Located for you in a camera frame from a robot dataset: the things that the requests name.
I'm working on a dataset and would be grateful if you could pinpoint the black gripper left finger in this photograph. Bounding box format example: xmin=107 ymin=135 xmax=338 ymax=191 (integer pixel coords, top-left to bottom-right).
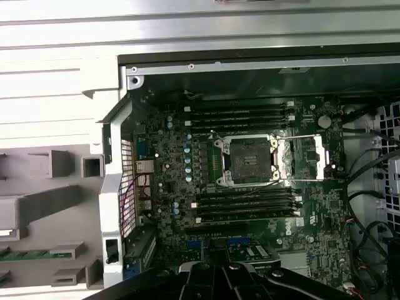
xmin=89 ymin=262 xmax=222 ymax=300

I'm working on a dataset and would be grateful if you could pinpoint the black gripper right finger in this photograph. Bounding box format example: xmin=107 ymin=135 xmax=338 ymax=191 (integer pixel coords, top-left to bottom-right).
xmin=222 ymin=262 xmax=356 ymax=300

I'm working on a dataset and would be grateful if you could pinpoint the metal socket cover frame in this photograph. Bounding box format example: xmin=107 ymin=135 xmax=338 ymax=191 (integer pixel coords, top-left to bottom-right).
xmin=277 ymin=133 xmax=328 ymax=183

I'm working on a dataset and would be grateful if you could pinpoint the CPU socket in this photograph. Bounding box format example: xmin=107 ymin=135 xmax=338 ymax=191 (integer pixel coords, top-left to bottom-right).
xmin=214 ymin=133 xmax=281 ymax=189

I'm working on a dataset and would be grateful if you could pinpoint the small black graphics card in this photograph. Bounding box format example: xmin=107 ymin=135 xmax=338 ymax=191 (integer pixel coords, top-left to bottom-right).
xmin=204 ymin=239 xmax=282 ymax=272

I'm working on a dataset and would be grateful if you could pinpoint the small silver heatsink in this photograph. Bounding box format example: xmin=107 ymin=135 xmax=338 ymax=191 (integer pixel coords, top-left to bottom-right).
xmin=277 ymin=251 xmax=310 ymax=278

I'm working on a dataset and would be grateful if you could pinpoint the green motherboard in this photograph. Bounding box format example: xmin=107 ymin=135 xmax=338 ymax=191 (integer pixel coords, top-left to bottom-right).
xmin=132 ymin=90 xmax=356 ymax=300

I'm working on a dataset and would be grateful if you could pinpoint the black open PC case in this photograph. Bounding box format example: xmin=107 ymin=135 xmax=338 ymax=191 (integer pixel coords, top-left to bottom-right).
xmin=98 ymin=43 xmax=400 ymax=300

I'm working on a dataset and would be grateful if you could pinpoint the grey parts rack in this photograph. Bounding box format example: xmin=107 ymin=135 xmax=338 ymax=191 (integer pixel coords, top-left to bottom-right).
xmin=0 ymin=149 xmax=106 ymax=290

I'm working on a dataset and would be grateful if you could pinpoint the green RAM stick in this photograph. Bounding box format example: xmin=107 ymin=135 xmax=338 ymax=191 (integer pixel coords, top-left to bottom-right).
xmin=0 ymin=251 xmax=56 ymax=262

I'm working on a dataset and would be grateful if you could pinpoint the silver metal drive cage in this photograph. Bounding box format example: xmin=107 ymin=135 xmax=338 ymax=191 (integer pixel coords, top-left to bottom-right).
xmin=371 ymin=101 xmax=400 ymax=241

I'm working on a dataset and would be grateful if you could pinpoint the thick black cable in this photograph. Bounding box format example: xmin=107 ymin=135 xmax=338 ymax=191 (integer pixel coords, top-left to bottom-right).
xmin=346 ymin=218 xmax=400 ymax=300

